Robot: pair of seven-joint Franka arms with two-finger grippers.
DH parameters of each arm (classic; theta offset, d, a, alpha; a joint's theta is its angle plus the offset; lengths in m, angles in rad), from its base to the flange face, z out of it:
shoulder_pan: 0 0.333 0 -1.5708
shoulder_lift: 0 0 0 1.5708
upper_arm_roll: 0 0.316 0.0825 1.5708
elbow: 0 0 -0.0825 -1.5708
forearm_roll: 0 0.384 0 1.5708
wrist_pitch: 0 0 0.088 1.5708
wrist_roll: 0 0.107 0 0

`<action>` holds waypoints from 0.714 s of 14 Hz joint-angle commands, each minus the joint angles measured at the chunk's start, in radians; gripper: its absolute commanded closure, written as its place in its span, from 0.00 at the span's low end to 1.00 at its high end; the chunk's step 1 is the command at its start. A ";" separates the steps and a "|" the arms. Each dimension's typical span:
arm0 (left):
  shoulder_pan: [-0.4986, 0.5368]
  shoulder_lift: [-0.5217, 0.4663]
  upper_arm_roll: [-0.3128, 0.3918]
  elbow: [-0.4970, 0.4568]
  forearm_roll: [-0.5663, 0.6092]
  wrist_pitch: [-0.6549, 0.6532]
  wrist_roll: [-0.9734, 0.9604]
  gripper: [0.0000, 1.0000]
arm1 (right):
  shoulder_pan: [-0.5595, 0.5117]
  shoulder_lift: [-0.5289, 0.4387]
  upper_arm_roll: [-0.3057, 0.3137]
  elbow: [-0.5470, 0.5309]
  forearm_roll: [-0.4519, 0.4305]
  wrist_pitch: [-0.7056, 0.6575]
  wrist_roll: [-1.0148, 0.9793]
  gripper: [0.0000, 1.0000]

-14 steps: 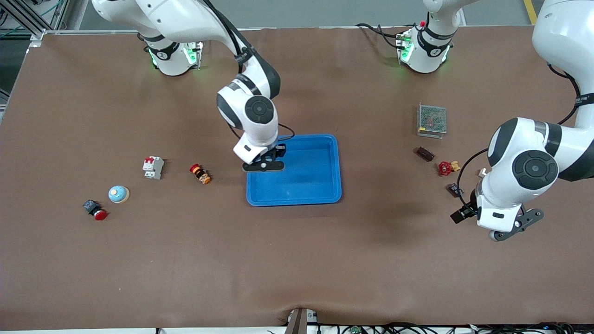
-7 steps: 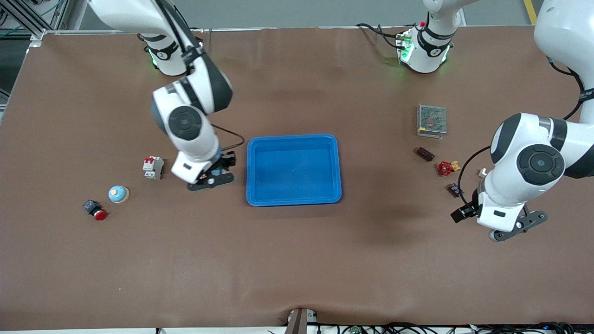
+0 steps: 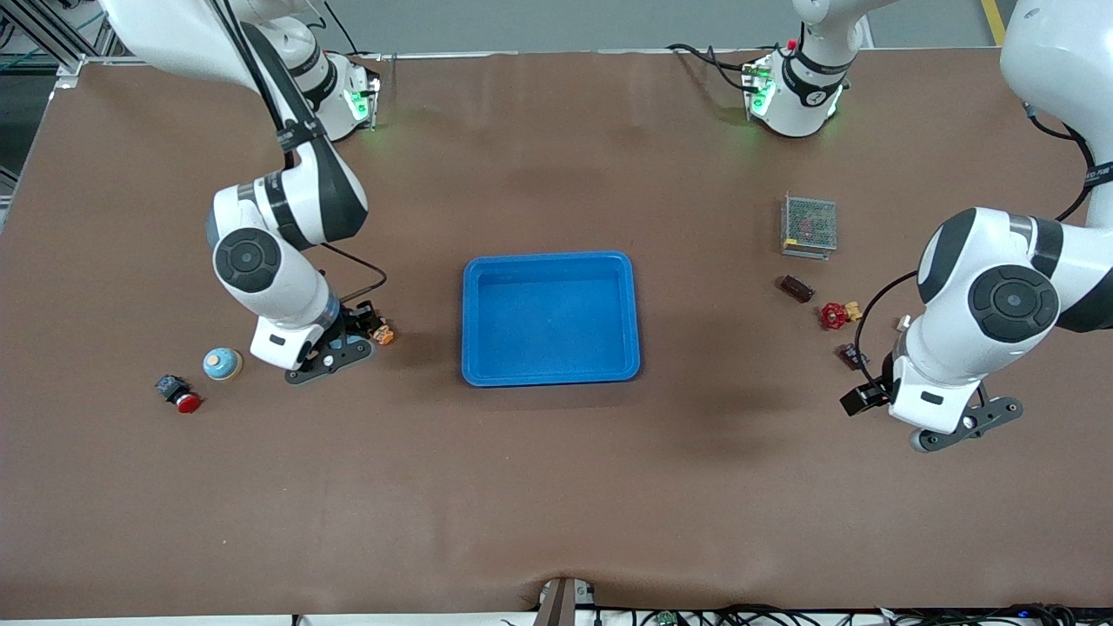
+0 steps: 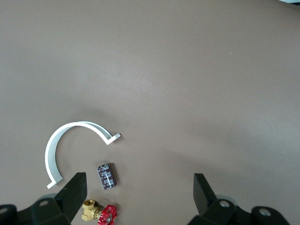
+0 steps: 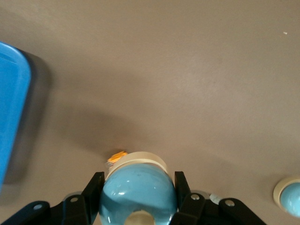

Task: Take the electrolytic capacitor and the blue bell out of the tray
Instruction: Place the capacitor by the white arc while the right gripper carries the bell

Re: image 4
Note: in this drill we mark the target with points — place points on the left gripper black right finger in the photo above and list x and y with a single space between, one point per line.
204 199

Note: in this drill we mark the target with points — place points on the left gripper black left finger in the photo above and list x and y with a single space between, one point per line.
75 194

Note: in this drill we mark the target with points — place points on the brown capacitor with white print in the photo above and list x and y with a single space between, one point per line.
106 175

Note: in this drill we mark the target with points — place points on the brass valve red handwheel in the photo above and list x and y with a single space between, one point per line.
93 212

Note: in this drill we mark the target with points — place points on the brown table cover mat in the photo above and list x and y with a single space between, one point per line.
164 70

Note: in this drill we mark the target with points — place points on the white curved plastic bracket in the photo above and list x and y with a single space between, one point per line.
50 152

